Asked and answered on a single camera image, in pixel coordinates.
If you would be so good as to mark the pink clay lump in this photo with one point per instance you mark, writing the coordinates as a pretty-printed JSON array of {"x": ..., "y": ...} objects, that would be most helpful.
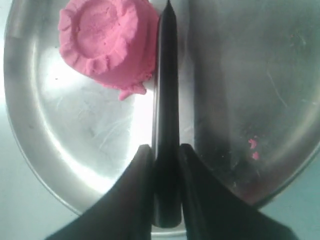
[{"x": 112, "y": 42}]

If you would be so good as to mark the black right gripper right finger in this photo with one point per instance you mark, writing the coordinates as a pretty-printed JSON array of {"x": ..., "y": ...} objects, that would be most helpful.
[{"x": 212, "y": 212}]

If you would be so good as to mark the black serrated knife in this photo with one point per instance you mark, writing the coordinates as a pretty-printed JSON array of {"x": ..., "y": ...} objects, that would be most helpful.
[{"x": 165, "y": 130}]

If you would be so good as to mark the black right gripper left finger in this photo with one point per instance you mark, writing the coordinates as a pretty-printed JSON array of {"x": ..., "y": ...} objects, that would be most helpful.
[{"x": 125, "y": 212}]

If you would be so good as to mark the round steel plate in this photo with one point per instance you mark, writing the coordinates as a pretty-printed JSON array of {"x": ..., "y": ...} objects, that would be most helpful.
[{"x": 249, "y": 99}]

